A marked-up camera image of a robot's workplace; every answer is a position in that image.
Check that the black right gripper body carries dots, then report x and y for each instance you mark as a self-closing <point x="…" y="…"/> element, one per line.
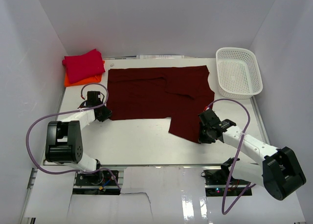
<point x="204" y="135"/>

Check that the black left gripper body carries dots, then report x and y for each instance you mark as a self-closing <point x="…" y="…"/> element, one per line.
<point x="105" y="114"/>

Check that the dark red t-shirt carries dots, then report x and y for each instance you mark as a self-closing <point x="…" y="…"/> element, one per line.
<point x="180" y="93"/>

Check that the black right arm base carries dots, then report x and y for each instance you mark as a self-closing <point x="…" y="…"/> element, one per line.
<point x="215" y="182"/>

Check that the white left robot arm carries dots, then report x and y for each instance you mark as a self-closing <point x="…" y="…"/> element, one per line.
<point x="64" y="144"/>

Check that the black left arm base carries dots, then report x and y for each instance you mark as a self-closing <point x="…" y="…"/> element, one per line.
<point x="100" y="183"/>

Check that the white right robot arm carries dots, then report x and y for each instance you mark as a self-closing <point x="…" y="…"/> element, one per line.
<point x="277" y="170"/>

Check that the folded orange t-shirt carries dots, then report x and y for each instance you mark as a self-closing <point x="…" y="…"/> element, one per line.
<point x="82" y="74"/>

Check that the folded bright red t-shirt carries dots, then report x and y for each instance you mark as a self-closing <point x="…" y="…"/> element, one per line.
<point x="92" y="55"/>

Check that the white perforated plastic basket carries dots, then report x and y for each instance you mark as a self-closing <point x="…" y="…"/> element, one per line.
<point x="238" y="73"/>

